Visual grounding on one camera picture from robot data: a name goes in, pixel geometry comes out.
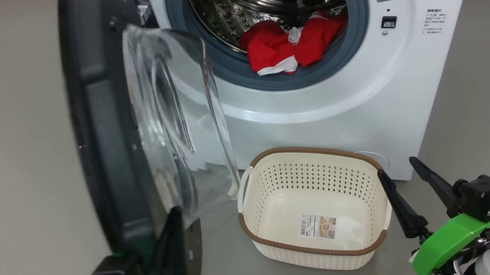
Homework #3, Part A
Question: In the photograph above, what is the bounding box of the white front-load washing machine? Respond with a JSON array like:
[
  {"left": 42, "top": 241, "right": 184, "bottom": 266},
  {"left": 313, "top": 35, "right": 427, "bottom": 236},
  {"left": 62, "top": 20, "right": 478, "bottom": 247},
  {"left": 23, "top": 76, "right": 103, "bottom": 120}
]
[{"left": 125, "top": 0, "right": 490, "bottom": 224}]

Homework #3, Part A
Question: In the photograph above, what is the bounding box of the red and white garment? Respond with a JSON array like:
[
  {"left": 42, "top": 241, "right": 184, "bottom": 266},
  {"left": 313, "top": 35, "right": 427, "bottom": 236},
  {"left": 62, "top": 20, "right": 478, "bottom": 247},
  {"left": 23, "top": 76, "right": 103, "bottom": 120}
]
[{"left": 237, "top": 6, "right": 356, "bottom": 82}]

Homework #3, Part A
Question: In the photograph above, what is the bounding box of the cream perforated basket brown rim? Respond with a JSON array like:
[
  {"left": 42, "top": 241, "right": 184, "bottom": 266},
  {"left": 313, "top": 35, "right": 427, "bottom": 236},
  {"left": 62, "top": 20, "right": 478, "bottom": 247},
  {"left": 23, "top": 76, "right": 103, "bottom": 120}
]
[{"left": 227, "top": 130, "right": 402, "bottom": 275}]

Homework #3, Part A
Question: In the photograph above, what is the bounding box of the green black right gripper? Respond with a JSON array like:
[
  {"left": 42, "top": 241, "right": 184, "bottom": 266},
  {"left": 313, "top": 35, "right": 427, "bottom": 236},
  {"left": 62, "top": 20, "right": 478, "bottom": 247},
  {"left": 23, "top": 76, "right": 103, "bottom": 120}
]
[{"left": 376, "top": 143, "right": 490, "bottom": 275}]

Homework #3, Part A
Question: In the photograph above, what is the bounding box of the printed product label sticker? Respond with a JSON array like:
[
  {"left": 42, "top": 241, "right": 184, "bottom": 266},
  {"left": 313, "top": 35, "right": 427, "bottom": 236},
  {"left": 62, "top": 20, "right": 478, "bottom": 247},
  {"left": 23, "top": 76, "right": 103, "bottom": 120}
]
[{"left": 296, "top": 210, "right": 339, "bottom": 245}]

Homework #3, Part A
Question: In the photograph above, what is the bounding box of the black round glass washer door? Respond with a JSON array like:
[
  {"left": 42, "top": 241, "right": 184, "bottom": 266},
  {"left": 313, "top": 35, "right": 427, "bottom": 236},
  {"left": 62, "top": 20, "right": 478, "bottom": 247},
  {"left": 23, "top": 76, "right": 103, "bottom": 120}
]
[{"left": 49, "top": 0, "right": 257, "bottom": 275}]

